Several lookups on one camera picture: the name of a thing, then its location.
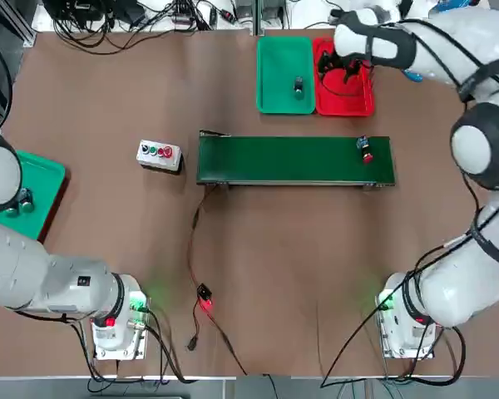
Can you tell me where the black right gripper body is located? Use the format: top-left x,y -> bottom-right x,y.
335,52 -> 361,70

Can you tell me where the red plastic tray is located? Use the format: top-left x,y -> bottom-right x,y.
37,170 -> 72,244
312,37 -> 377,117

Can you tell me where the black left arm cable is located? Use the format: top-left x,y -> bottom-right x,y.
147,305 -> 199,383

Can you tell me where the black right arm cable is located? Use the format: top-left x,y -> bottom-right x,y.
318,16 -> 499,390

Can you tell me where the red-capped push button part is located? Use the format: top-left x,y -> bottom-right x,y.
356,135 -> 375,165

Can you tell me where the aluminium frame post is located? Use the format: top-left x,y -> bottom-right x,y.
252,0 -> 266,37

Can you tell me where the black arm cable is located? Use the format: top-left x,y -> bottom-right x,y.
147,305 -> 199,383
318,16 -> 499,390

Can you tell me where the black cable with plug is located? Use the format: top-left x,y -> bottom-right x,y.
186,305 -> 203,352

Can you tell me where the grey control box with buttons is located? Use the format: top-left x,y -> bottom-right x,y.
136,139 -> 185,175

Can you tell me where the blue desk lamp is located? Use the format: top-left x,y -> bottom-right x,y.
403,0 -> 458,83

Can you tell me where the black electronics box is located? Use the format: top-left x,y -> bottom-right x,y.
45,0 -> 105,22

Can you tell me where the aluminium frame rail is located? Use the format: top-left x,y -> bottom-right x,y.
14,0 -> 38,47

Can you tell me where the black switch module red light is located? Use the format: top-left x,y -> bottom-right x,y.
195,283 -> 215,312

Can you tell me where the black red conveyor power cable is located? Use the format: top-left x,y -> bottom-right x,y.
187,189 -> 215,288

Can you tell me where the green conveyor belt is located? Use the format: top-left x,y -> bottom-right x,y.
196,130 -> 398,193

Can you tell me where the black red thin cable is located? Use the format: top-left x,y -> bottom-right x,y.
205,309 -> 249,376

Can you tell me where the green plastic tray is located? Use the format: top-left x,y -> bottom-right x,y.
0,150 -> 67,242
255,36 -> 317,116

